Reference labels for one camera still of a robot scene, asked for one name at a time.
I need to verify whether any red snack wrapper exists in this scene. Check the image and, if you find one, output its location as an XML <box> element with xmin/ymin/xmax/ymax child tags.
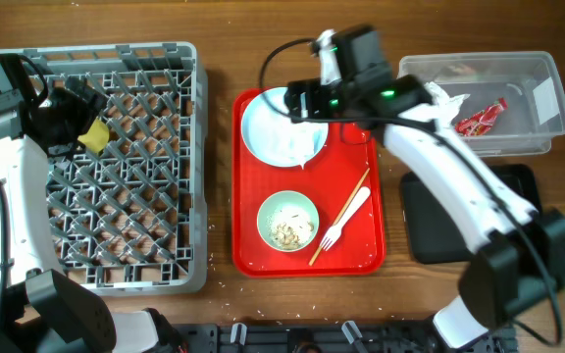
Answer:
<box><xmin>454</xmin><ymin>98</ymin><xmax>508</xmax><ymax>136</ymax></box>

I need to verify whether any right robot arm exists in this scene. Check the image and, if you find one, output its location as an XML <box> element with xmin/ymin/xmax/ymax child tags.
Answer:
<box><xmin>283</xmin><ymin>76</ymin><xmax>565</xmax><ymax>350</ymax></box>

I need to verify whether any clear plastic bin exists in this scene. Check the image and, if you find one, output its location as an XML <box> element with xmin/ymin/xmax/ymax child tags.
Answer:
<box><xmin>398</xmin><ymin>51</ymin><xmax>565</xmax><ymax>157</ymax></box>

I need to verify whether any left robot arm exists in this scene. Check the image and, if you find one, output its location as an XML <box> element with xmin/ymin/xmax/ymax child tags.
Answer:
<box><xmin>0</xmin><ymin>73</ymin><xmax>187</xmax><ymax>352</ymax></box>

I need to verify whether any light blue plate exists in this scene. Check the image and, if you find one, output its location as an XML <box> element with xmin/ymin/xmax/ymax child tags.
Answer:
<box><xmin>240</xmin><ymin>94</ymin><xmax>329</xmax><ymax>169</ymax></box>

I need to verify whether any wooden chopstick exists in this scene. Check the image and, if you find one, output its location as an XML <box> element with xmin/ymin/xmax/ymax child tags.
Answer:
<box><xmin>308</xmin><ymin>170</ymin><xmax>370</xmax><ymax>267</ymax></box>

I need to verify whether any white plastic fork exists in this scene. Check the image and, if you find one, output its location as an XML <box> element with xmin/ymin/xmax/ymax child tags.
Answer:
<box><xmin>320</xmin><ymin>186</ymin><xmax>371</xmax><ymax>251</ymax></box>

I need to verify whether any yellow plastic cup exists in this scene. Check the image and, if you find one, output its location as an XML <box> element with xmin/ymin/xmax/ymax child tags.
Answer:
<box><xmin>77</xmin><ymin>120</ymin><xmax>110</xmax><ymax>154</ymax></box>

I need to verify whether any grey dishwasher rack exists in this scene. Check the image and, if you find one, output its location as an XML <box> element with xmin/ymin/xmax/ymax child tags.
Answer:
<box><xmin>0</xmin><ymin>42</ymin><xmax>208</xmax><ymax>296</ymax></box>

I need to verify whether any white napkin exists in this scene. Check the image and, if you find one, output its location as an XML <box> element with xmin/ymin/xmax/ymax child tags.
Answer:
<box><xmin>244</xmin><ymin>82</ymin><xmax>470</xmax><ymax>168</ymax></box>

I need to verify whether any black plastic bin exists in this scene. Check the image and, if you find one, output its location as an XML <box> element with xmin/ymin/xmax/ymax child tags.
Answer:
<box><xmin>399</xmin><ymin>164</ymin><xmax>542</xmax><ymax>265</ymax></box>

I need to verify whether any red plastic tray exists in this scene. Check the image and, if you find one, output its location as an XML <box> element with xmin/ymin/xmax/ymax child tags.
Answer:
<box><xmin>231</xmin><ymin>88</ymin><xmax>385</xmax><ymax>277</ymax></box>

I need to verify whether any green bowl with food scraps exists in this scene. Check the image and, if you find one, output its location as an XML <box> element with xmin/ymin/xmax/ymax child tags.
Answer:
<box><xmin>256</xmin><ymin>190</ymin><xmax>320</xmax><ymax>253</ymax></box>

